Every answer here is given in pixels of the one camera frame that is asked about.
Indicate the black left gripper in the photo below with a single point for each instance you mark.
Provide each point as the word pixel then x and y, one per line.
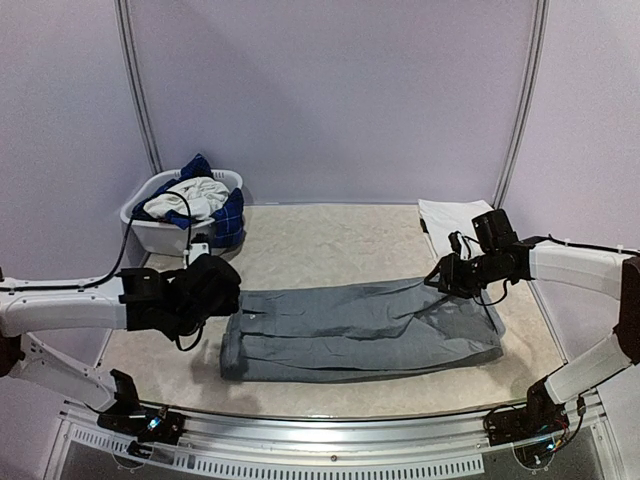
pixel 228 306

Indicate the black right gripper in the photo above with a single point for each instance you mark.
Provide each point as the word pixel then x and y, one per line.
pixel 446 275

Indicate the white and green raglan shirt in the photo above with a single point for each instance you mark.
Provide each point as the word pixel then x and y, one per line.
pixel 443 218

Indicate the grey garment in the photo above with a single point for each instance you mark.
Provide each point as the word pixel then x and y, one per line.
pixel 359 332

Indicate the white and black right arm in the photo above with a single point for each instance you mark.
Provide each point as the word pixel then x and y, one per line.
pixel 544 323

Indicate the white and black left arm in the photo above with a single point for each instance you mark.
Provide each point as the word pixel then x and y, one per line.
pixel 133 299

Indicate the white plastic laundry basket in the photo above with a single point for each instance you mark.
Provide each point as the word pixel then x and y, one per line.
pixel 162 238

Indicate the blue plaid garment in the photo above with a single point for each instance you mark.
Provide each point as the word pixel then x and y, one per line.
pixel 225 228

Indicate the white garment in basket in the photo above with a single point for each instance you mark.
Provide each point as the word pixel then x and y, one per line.
pixel 192 200

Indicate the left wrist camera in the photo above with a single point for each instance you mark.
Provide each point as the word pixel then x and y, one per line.
pixel 194 251

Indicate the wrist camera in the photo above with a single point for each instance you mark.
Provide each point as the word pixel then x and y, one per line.
pixel 194 251
pixel 494 233

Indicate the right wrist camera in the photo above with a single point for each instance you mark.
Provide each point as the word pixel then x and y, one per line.
pixel 494 233

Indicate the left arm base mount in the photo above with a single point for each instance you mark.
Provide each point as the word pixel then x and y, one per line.
pixel 147 426

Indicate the aluminium front rail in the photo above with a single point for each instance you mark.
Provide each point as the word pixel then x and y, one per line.
pixel 453 446

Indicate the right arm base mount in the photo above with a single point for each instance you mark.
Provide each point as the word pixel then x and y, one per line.
pixel 538 431

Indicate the right aluminium corner post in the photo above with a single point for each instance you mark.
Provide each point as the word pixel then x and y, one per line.
pixel 525 99

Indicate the aluminium corner post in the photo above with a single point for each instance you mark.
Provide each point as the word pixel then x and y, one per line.
pixel 136 87
pixel 525 99

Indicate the left aluminium corner post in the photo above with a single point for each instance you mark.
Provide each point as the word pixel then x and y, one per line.
pixel 136 87

